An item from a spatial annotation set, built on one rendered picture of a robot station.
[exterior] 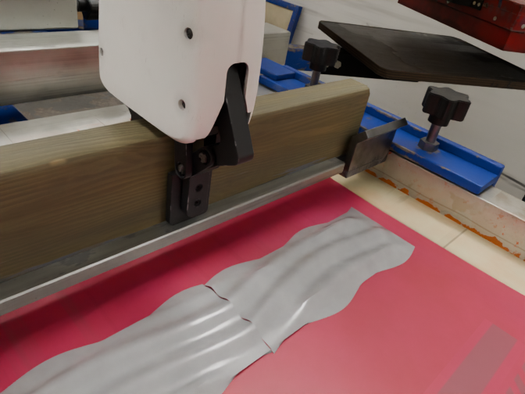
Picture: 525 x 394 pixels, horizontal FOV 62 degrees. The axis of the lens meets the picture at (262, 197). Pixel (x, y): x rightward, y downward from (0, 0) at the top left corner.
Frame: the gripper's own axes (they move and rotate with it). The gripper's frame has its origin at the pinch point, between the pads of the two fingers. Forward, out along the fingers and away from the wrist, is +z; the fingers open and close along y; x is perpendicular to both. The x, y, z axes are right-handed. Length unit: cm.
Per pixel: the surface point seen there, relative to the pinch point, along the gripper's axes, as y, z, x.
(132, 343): 6.7, 5.1, -6.9
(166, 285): 3.4, 6.0, -2.4
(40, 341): 3.0, 6.0, -10.6
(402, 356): 17.1, 6.0, 6.3
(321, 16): -142, 32, 199
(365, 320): 13.8, 6.0, 6.8
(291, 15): -160, 36, 194
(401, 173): 5.1, 4.2, 25.1
